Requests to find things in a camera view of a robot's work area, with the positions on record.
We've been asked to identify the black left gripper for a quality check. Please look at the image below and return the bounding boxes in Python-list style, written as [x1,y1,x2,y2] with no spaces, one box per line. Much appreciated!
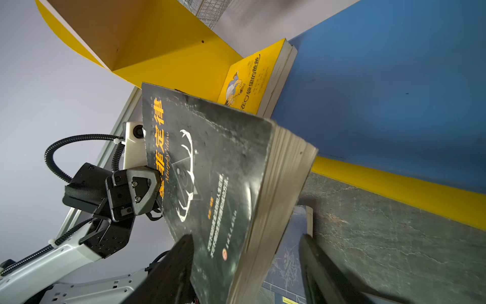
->
[63,163,161,258]

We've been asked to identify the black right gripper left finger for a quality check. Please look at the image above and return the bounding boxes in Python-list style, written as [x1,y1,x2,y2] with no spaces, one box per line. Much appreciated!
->
[123,234,196,304]

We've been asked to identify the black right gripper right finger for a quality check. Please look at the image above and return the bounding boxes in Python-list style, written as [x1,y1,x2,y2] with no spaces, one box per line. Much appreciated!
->
[299,234,372,304]

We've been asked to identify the black deer cover book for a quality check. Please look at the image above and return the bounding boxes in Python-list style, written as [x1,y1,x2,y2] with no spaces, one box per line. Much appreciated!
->
[142,83,318,303]

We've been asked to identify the yellow cartoon cover book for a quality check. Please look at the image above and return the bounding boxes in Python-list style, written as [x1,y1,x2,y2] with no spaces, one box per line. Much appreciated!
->
[217,39,298,119]

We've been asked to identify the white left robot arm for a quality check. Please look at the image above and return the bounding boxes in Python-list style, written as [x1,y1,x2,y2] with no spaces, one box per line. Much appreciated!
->
[1,163,161,303]

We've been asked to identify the blue book white drawing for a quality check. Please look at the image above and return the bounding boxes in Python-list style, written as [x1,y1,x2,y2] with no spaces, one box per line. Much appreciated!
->
[263,205,313,303]

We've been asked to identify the yellow wooden bookshelf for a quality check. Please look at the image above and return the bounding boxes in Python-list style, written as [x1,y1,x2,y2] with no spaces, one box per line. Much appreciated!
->
[37,1,485,229]

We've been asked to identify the white wire rack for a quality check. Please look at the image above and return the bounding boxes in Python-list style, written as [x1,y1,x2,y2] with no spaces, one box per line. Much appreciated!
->
[178,0,232,29]

